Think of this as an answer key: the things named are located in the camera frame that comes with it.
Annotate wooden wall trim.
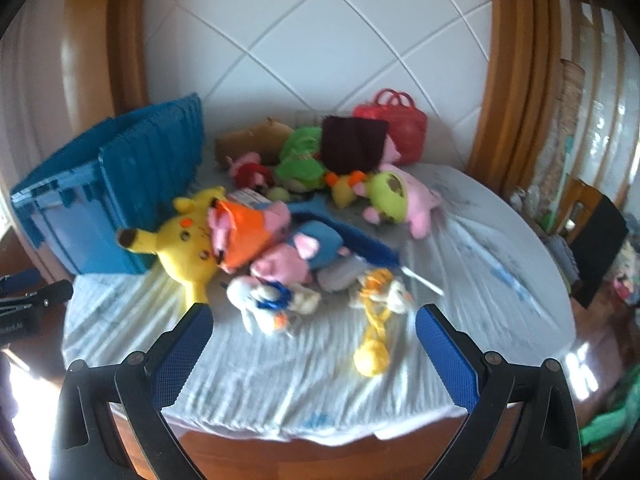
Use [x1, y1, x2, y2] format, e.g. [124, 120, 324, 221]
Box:
[65, 0, 148, 121]
[465, 0, 566, 196]

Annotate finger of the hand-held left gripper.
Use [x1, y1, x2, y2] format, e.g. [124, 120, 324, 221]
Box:
[0, 280, 74, 311]
[0, 269, 42, 295]

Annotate white rabbit plush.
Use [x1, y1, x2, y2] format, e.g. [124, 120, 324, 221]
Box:
[350, 268, 416, 311]

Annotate dark brown plush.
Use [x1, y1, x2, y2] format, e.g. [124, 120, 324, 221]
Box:
[320, 115, 401, 176]

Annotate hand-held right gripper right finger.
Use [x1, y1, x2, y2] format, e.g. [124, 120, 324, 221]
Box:
[415, 302, 583, 480]

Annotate pink pig plush blue shirt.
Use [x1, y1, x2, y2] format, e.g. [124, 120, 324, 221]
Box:
[250, 220, 351, 286]

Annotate yellow mouse plush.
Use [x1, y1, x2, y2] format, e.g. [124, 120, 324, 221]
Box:
[116, 186, 231, 313]

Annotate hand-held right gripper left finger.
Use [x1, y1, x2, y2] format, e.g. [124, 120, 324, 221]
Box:
[50, 302, 216, 480]

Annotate wooden chair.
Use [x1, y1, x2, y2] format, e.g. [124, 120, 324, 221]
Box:
[552, 177, 631, 311]

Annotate white duck plush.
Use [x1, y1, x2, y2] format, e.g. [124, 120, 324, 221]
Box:
[226, 276, 321, 336]

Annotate blue plastic crate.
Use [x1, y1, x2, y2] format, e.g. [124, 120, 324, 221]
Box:
[10, 92, 206, 276]

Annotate pink plush with green shell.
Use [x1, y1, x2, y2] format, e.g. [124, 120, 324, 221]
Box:
[362, 162, 443, 239]

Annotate red-haired doll plush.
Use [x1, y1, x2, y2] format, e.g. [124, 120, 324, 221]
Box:
[225, 151, 273, 193]

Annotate pink plush with orange hat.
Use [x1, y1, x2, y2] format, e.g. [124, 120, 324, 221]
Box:
[207, 197, 292, 273]

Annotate red plastic basket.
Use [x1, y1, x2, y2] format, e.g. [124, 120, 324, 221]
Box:
[352, 88, 428, 166]

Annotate green cloth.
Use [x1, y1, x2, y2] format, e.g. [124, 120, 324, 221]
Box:
[580, 395, 640, 461]

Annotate yellow-green plush with orange feet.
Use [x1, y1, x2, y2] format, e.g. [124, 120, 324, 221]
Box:
[324, 170, 371, 208]

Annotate yellow snowball clamp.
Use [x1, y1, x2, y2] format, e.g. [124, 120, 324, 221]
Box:
[354, 280, 396, 378]

